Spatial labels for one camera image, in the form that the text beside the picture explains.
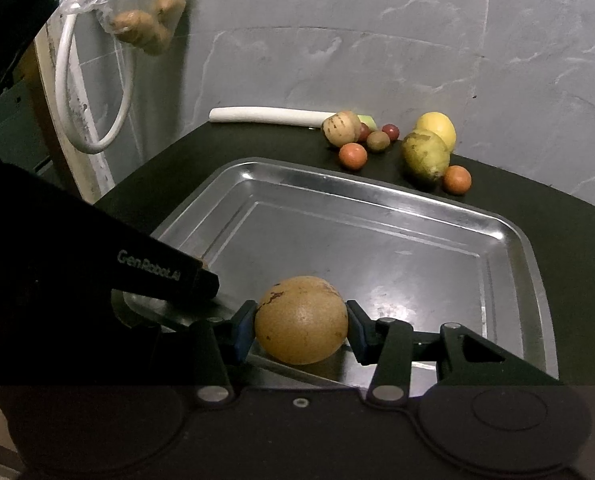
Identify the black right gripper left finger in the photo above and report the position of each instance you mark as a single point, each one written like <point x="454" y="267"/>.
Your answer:
<point x="222" y="348"/>

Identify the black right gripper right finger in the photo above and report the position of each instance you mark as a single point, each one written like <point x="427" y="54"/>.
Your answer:
<point x="461" y="357"/>

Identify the round tan passion fruit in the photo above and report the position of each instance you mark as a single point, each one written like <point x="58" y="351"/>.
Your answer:
<point x="301" y="320"/>

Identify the orange tangerine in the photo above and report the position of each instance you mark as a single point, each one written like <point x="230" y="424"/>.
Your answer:
<point x="457" y="180"/>
<point x="353" y="156"/>

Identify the green yellow pear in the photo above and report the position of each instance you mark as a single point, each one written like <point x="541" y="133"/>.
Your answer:
<point x="426" y="154"/>

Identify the striped tan melon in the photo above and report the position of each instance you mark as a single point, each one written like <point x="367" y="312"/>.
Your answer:
<point x="342" y="128"/>

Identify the metal baking tray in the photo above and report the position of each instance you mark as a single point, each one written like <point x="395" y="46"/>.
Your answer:
<point x="399" y="254"/>

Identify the small brown kiwi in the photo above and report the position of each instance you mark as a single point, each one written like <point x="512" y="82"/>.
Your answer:
<point x="378" y="141"/>

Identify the red jujube right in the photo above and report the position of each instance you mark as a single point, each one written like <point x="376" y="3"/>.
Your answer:
<point x="392" y="131"/>

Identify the red jujube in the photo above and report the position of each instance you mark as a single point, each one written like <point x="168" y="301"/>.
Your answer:
<point x="392" y="131"/>
<point x="365" y="130"/>

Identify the white green leek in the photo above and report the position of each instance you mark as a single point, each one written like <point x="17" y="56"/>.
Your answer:
<point x="268" y="115"/>

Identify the red jujube left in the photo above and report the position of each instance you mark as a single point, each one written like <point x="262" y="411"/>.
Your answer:
<point x="365" y="130"/>

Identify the yellow lemon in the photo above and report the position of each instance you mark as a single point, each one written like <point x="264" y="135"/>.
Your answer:
<point x="441" y="125"/>

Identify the ginger root in bag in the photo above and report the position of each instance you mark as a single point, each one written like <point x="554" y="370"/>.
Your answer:
<point x="151" y="31"/>

